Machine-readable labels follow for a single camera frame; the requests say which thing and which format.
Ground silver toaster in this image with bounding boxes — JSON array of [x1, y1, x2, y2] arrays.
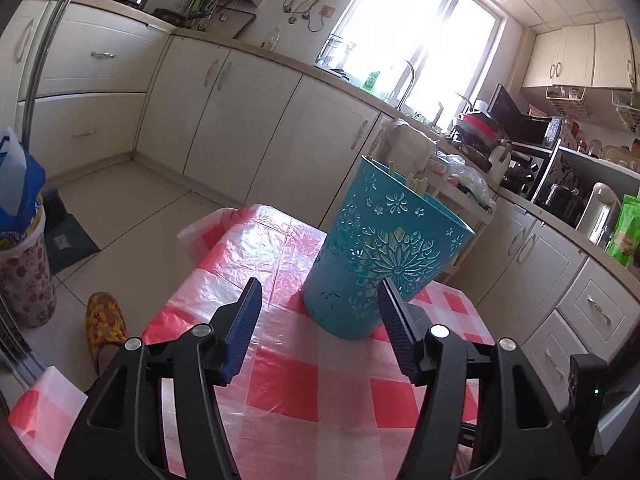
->
[[537, 183, 581, 226]]

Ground metal dish rack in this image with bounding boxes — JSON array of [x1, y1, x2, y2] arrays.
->
[[152, 0, 266, 38]]

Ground white sack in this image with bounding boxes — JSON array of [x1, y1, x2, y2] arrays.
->
[[387, 120, 436, 173]]

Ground cream side cabinets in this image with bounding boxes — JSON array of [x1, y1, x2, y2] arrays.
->
[[470, 195, 640, 391]]

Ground chrome faucet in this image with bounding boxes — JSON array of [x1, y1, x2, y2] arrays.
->
[[397, 59, 418, 111]]

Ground blue and white bag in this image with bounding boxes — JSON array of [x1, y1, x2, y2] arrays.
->
[[0, 127, 47, 251]]

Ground silver thermos jug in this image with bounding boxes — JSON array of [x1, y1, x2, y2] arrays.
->
[[577, 182, 622, 246]]

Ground black toaster oven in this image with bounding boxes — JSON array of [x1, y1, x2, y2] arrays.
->
[[517, 115, 565, 147]]

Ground green food bag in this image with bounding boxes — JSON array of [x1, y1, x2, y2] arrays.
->
[[605, 194, 640, 267]]

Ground floral waste bin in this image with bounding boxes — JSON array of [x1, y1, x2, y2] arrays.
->
[[0, 205, 57, 330]]

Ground white trolley rack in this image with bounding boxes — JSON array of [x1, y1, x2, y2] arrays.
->
[[380, 115, 496, 281]]

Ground cream lower door cabinets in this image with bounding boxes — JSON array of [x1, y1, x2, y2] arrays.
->
[[137, 35, 386, 226]]

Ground black floral shelf unit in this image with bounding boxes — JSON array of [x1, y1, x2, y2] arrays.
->
[[500, 140, 640, 221]]

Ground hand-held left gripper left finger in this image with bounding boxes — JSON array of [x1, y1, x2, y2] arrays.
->
[[54, 277, 263, 480]]

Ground cream upper cabinets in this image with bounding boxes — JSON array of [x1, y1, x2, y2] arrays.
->
[[520, 17, 640, 93]]

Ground red checked plastic tablecloth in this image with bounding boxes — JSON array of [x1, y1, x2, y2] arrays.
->
[[7, 204, 493, 480]]

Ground kitchen window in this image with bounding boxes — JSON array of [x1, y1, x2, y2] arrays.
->
[[327, 0, 503, 121]]

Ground teal perforated plastic basket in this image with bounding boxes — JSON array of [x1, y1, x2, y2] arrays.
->
[[301, 155, 476, 342]]

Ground cream drawer cabinet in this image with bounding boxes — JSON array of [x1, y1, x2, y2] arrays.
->
[[35, 2, 171, 156]]

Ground clear plastic bag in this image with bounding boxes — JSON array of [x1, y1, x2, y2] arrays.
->
[[435, 152, 496, 208]]

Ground metal tube frame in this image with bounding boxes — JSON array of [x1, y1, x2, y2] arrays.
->
[[22, 0, 101, 153]]

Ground small white jug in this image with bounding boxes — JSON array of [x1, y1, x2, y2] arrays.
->
[[487, 145, 512, 183]]

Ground hanging wire basket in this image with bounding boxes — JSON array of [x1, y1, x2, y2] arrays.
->
[[545, 86, 587, 103], [611, 89, 640, 136]]

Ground white stool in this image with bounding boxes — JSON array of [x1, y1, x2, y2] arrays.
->
[[595, 392, 640, 461]]

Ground yellow floral slipper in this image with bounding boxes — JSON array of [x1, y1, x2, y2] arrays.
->
[[85, 291, 128, 376]]

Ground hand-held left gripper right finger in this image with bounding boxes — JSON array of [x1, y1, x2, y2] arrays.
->
[[377, 276, 583, 480]]

